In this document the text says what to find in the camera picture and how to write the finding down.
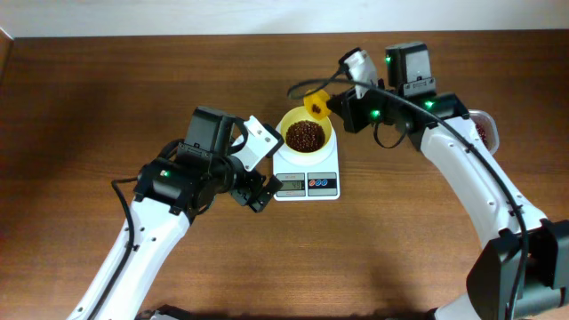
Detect left black cable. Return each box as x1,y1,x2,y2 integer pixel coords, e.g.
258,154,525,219
84,137,188,320

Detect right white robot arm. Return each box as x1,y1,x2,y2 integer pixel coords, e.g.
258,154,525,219
328,42,568,319

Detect yellow plastic bowl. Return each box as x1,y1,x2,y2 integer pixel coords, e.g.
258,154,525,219
278,107,332,153

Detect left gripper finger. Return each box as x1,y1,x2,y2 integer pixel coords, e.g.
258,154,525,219
247,187,272,212
264,175,283,196

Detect white digital kitchen scale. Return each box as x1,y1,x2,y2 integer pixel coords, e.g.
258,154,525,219
272,128,341,202

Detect right black cable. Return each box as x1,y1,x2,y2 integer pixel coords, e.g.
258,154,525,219
286,66,530,320

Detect clear plastic food container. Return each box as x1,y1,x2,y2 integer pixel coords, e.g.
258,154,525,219
469,109,500,155

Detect red beans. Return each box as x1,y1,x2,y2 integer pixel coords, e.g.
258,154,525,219
285,120,325,153

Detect black cable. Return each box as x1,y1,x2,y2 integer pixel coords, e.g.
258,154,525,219
84,137,188,320
286,66,530,320

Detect yellow measuring scoop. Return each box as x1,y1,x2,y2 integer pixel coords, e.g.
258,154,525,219
303,90,332,120

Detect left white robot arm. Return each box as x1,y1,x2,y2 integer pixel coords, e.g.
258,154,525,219
70,107,285,319

